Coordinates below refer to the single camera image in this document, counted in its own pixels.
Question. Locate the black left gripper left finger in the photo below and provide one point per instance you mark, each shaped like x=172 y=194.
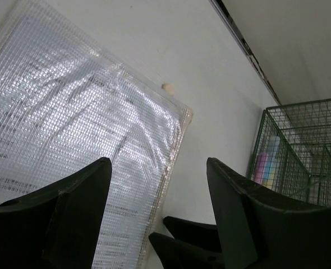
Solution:
x=58 y=225

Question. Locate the yellow highlighter pen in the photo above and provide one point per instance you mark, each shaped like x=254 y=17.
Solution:
x=268 y=183

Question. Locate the green wire desk organizer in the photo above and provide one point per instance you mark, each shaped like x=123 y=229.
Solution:
x=303 y=160

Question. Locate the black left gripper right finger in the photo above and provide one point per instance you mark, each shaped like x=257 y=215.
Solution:
x=260 y=228

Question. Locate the clear mesh pouch beige zipper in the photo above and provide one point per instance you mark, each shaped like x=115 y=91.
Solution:
x=66 y=102

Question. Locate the aluminium table edge rail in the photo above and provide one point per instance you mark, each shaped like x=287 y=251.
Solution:
x=228 y=21

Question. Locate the blue highlighter pen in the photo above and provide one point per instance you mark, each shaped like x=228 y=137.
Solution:
x=272 y=149

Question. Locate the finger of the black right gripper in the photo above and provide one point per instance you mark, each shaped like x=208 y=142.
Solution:
x=198 y=234
x=175 y=254

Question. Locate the purple highlighter pen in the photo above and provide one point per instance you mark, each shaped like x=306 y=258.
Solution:
x=261 y=166

